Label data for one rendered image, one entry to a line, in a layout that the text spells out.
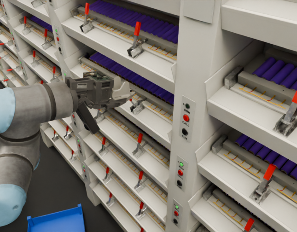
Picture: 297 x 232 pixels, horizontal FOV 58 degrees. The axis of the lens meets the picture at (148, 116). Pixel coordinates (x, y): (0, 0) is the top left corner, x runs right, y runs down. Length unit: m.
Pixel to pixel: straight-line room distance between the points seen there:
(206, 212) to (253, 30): 0.54
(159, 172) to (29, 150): 0.43
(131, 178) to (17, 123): 0.64
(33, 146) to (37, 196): 1.26
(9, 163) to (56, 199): 1.26
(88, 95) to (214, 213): 0.48
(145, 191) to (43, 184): 1.02
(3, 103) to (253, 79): 0.51
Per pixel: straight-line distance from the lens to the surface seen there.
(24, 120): 0.63
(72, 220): 1.75
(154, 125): 0.80
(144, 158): 0.96
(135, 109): 0.84
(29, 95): 0.63
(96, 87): 0.68
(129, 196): 1.33
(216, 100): 0.58
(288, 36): 0.47
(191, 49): 0.57
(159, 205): 1.07
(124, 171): 1.18
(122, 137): 1.05
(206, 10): 0.52
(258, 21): 0.48
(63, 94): 0.65
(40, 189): 1.97
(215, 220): 0.83
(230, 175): 0.68
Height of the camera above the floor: 1.43
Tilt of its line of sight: 36 degrees down
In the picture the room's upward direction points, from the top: straight up
